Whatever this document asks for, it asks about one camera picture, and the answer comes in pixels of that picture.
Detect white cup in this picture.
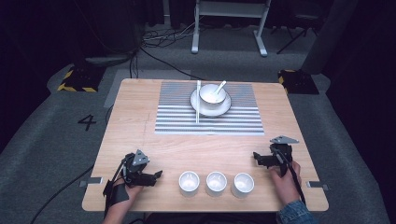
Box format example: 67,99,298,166
231,172,256,200
205,171,229,198
177,170,201,198

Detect white metal stand frame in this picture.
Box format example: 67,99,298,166
191,0,273,58

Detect white spoon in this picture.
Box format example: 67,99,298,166
211,80,228,96

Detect white plate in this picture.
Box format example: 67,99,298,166
190,88,233,119

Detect grey curtain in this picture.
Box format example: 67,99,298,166
299,0,360,76

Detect striped grey placemat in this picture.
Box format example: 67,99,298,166
154,80,266,136

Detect white chopstick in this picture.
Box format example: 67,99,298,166
194,79,200,124
197,79,203,123

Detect white bowl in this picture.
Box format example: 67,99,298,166
198,83,228,110

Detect person's left hand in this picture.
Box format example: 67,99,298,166
114,182,145,213

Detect grey metal table bracket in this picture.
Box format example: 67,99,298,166
305,180,330,191
78,176,104,189

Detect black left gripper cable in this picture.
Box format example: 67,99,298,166
110,155,128,188

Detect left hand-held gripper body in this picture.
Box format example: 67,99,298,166
120,148,151,188

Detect person's right hand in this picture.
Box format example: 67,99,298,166
268,161,303,207

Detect black hand strap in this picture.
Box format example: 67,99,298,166
102,178,131,209

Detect black floor cable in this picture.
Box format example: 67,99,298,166
28,163,95,224

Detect black tripod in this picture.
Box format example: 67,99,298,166
270,18,319,56

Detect bundle of floor cables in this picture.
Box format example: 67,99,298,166
129,18,207,82

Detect black yellow striped base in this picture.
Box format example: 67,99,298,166
56,64,106,93
277,68,320,96

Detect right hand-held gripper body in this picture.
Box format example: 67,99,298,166
266,134,300,178

